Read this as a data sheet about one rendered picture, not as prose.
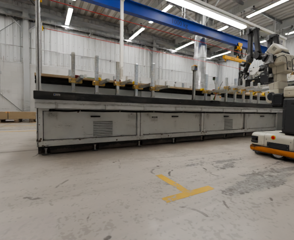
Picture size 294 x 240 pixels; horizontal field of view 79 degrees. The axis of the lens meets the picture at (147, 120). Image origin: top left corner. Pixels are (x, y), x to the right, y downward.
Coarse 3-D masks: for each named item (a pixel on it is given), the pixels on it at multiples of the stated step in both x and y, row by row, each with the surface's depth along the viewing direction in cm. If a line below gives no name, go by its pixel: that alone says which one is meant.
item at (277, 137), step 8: (256, 136) 224; (264, 136) 213; (272, 136) 204; (280, 136) 198; (288, 136) 192; (256, 144) 222; (264, 144) 213; (272, 144) 204; (280, 144) 197; (288, 144) 190; (264, 152) 215; (272, 152) 204; (280, 152) 196; (288, 152) 190
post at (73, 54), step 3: (72, 54) 190; (72, 57) 190; (72, 60) 190; (72, 63) 190; (72, 66) 190; (72, 69) 190; (72, 72) 191; (72, 75) 191; (72, 84) 191; (72, 87) 191
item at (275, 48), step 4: (272, 44) 223; (276, 44) 221; (268, 48) 228; (272, 48) 223; (276, 48) 219; (280, 48) 216; (284, 48) 221; (268, 52) 228; (272, 52) 223; (276, 52) 219
